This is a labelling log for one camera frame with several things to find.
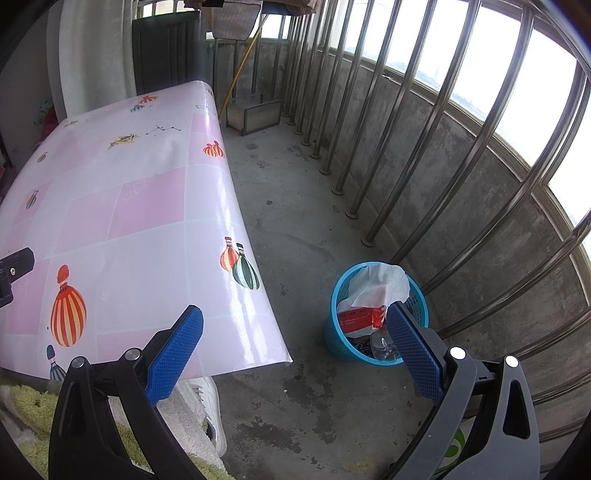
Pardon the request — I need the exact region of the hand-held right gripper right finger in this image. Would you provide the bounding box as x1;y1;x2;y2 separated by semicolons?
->
385;301;541;480

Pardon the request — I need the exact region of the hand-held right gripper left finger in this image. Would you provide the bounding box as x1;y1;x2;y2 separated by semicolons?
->
48;304;206;480

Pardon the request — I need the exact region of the clear plastic bottle blue cap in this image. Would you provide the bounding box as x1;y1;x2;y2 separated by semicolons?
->
369;325;403;363

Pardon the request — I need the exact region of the red white printed wrapper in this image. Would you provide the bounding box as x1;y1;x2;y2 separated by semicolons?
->
336;305;386;337

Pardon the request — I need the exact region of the blue plastic basket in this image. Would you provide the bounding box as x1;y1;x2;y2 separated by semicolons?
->
323;261;430;366

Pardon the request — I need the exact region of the white paper napkin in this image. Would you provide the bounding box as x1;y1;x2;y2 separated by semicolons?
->
344;263;411;309

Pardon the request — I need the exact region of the white shoe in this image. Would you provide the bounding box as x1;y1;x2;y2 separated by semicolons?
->
185;376;228;457

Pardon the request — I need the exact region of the green white fleece pajamas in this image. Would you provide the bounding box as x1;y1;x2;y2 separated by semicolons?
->
0;378;232;480

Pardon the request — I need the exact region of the metal balcony railing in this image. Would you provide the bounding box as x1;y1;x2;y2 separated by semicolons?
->
203;0;591;444

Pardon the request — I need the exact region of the pile of bags and clothes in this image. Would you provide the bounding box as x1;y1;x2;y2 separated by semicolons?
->
32;99;58;134

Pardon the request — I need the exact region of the metal box on floor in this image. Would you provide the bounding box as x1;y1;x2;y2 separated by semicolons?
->
225;92;282;137

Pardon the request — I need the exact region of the dark metal cabinet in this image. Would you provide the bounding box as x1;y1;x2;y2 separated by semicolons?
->
131;13;204;97

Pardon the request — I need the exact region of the grey hanging cloth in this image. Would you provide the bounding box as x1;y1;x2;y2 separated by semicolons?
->
213;2;264;42

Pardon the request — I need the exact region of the yellow broom handle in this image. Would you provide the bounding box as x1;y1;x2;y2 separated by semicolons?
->
217;14;266;121

